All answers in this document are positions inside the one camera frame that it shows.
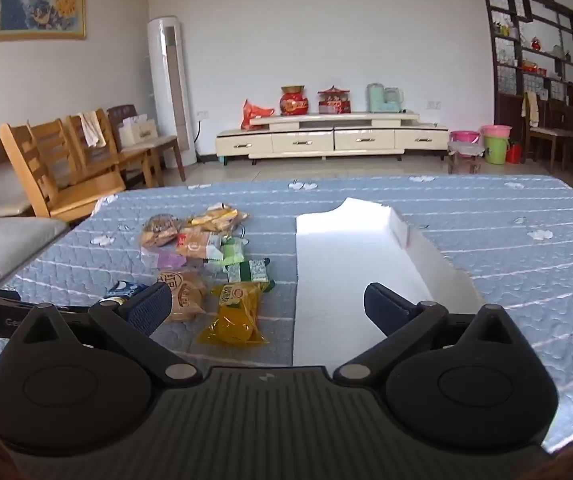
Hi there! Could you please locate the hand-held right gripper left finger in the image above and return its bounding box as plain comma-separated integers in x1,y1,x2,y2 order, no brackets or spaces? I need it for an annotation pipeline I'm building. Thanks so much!
16,282,204,387

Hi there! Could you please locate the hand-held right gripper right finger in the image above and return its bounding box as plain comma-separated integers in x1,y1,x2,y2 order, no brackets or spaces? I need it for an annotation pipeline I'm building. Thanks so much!
333,282,519,387

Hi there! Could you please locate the blue white snack packet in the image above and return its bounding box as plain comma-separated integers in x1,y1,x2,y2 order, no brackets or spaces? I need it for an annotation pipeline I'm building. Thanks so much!
97,280,150,306

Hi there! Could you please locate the round bread clear packet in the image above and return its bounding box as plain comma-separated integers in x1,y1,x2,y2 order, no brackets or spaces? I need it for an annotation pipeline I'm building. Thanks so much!
158,270,208,323

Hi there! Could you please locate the purple snack packet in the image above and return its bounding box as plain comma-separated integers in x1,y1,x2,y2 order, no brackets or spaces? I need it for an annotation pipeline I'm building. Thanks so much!
141,250,187,271

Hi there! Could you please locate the white foam tray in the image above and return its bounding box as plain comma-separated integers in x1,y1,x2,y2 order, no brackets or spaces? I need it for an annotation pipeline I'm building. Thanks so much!
292,197,487,367

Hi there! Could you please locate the orange biscuit packet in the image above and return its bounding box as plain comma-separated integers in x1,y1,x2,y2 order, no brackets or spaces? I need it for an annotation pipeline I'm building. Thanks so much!
175,230,224,261

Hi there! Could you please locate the yellow jelly snack packet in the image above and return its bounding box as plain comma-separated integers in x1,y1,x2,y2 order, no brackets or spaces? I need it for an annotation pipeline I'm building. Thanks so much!
196,281,276,347

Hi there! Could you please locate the light green snack packet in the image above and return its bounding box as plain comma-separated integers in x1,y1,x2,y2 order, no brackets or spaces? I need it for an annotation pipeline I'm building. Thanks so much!
219,237,247,266

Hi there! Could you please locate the dark green white snack packet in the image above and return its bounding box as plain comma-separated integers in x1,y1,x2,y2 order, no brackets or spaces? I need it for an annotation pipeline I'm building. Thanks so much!
226,258,272,285

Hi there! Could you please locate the yellow small bread bag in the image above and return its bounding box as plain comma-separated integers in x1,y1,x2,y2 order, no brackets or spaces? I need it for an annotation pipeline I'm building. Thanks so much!
186,203,250,236

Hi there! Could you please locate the grey sofa cushion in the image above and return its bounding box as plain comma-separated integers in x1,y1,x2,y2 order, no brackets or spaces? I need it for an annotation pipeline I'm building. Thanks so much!
0,217,70,288

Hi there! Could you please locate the brown cookie bag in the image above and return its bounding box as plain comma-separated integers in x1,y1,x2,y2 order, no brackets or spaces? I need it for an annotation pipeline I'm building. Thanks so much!
140,214,180,248

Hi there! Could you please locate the light wooden chair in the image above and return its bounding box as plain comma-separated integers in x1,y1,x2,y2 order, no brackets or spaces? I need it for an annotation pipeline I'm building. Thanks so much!
0,122,126,223
26,117,117,186
66,109,162,188

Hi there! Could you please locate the blue quilted blanket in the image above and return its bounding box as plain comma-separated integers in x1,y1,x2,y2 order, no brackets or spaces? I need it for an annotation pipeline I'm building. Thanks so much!
0,175,573,453

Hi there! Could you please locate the dark brown cushioned chair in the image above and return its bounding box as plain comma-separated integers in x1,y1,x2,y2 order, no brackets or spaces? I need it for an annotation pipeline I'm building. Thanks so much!
106,105,187,183

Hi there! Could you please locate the small wooden stool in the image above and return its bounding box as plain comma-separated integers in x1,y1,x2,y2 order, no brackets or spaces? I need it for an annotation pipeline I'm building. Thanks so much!
447,141,484,175

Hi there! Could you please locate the white paper gift bag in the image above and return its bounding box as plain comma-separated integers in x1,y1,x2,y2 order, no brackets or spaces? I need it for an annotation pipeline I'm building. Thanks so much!
118,116,158,148

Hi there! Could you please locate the cream tv cabinet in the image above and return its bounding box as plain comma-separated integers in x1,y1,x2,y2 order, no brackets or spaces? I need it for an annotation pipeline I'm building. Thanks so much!
215,110,449,161

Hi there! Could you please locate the white towel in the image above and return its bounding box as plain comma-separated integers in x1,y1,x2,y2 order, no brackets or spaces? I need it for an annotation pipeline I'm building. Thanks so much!
79,111,108,149

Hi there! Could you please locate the green plastic bucket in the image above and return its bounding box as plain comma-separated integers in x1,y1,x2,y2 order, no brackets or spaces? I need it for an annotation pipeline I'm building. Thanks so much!
483,135,511,165

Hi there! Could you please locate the mint green kitchen appliance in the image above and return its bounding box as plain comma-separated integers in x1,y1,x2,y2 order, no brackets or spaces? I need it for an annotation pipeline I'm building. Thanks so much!
365,83,406,113

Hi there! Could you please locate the red ornate gift box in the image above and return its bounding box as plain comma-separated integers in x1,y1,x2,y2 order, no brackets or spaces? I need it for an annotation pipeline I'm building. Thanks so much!
317,85,352,114

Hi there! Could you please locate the red plastic bag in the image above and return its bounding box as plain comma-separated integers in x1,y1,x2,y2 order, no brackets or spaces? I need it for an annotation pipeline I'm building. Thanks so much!
240,99,276,131

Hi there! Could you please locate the red gold jar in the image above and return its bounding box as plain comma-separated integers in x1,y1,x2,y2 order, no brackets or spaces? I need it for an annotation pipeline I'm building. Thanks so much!
280,85,309,115

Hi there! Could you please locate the white tower air conditioner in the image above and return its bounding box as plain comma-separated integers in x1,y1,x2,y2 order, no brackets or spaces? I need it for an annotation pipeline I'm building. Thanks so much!
147,16,198,168

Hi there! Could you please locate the dark wooden display shelf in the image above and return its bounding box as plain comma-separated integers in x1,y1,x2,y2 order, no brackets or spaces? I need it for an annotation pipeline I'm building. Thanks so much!
476,0,573,161

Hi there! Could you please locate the wooden dining chair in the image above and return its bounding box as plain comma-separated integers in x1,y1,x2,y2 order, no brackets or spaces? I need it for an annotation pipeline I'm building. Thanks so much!
523,92,573,173

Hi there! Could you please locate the cream cloth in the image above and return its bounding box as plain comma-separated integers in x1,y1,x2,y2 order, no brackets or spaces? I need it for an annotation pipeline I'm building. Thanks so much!
525,91,541,128

